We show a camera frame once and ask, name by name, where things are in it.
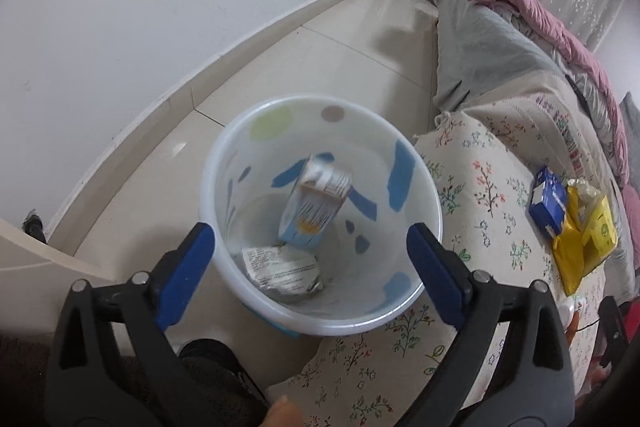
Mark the yellow plastic bag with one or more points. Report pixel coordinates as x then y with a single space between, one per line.
588 234

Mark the floral bed cover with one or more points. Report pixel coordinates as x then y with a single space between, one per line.
484 160

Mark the black remote control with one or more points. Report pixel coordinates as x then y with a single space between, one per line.
586 95

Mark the grey bed sheet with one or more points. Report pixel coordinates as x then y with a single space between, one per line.
479 51

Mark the pink quilt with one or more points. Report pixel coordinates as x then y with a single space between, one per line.
606 115

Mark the person's left hand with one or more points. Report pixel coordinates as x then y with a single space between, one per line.
283 413

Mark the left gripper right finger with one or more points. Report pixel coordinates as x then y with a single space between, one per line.
532 383

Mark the crumpled silver foil wrapper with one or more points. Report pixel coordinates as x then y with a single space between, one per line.
282 272

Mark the white translucent trash bin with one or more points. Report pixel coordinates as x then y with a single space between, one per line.
365 268

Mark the blue cardboard box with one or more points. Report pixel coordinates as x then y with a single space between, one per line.
547 206

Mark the blue white carton box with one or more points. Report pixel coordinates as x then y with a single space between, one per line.
318 194

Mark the white yogurt bottle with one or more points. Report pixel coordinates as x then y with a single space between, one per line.
567 308

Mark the grey pillow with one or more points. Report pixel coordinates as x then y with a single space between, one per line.
631 117

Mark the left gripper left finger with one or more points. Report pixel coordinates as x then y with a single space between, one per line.
87 383

